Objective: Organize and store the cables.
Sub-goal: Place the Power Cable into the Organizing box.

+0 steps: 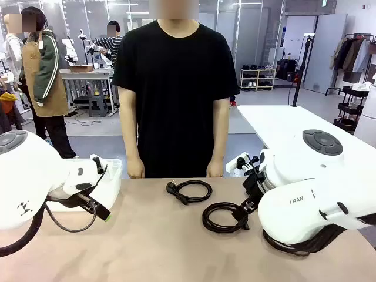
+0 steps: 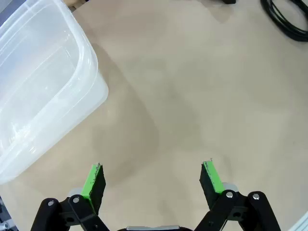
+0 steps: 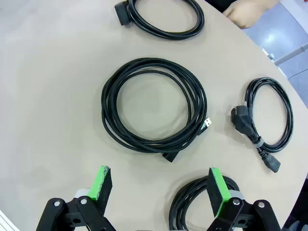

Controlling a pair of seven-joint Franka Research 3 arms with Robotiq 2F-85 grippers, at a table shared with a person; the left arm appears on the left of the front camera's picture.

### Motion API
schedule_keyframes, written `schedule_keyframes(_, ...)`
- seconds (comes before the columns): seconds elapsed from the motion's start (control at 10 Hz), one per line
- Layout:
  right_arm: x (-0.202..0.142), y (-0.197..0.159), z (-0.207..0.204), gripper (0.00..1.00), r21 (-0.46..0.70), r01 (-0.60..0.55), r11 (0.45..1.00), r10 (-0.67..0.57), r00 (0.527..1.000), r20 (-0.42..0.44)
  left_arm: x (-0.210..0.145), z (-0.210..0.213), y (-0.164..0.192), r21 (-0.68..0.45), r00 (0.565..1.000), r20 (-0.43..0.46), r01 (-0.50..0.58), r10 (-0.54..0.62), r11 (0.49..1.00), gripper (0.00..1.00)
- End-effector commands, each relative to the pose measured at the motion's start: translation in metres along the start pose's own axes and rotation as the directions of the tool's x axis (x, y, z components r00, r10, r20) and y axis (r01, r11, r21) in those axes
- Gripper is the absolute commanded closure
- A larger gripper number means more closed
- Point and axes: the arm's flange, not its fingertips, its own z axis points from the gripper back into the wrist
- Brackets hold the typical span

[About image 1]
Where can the white cylindrical column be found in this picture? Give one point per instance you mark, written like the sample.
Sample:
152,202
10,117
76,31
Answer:
368,117

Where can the person's left hand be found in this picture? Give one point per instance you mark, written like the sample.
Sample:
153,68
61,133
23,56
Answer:
216,169

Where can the brown cardboard box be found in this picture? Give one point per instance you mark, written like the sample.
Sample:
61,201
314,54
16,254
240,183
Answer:
81,68

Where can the clear plastic storage bin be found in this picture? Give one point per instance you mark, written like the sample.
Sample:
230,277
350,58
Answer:
113,188

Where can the black utility cart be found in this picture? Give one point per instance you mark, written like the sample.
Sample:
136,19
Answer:
352,93

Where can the person in striped shirt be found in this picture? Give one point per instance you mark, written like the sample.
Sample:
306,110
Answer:
110,44

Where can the grey step stool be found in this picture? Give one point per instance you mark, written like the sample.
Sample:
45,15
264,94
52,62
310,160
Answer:
97,105

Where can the person's right forearm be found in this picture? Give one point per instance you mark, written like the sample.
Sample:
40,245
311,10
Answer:
131,141

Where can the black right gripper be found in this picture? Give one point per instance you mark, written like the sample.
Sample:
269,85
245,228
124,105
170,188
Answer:
254,188

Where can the grey partition panel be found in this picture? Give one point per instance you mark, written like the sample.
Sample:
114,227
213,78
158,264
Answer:
326,44

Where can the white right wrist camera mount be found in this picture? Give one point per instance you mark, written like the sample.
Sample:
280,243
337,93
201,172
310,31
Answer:
232,165

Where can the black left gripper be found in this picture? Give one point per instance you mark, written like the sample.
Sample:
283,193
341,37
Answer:
70,201

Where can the yellow cloth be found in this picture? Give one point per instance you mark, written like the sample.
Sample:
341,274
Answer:
7,97

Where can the white table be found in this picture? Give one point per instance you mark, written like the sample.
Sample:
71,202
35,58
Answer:
279,123

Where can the small white background robot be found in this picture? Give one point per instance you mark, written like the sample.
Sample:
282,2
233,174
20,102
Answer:
70,48

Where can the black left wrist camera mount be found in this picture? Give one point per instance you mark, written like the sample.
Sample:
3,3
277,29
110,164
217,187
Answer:
98,164

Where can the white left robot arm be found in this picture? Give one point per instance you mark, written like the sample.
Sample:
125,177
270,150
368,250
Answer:
26,176

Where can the person's right hand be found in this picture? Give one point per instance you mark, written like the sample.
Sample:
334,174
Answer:
135,169

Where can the black stand with white head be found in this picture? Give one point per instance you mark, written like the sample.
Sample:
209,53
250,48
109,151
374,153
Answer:
83,44

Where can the clothes rack with coats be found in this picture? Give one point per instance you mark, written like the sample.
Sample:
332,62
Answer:
349,55

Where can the red shoes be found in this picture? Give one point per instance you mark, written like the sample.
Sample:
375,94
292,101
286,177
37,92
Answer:
232,102

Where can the person in brown apron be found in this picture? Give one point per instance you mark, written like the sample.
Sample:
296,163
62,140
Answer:
44,88

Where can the black camera pole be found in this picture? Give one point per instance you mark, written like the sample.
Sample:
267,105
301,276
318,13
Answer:
301,73

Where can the black suitcases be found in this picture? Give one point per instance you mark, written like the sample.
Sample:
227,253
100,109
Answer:
286,69

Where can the person in black t-shirt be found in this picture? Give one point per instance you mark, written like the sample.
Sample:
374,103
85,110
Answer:
176,88

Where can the wooden shoe rack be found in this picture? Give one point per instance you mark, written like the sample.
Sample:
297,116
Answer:
258,77

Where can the person's left forearm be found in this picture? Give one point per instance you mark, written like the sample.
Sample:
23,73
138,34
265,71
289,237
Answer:
220,141

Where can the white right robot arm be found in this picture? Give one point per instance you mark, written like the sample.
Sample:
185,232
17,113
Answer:
293,217

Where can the grey workbench table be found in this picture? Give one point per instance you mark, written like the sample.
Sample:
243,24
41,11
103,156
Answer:
85,75

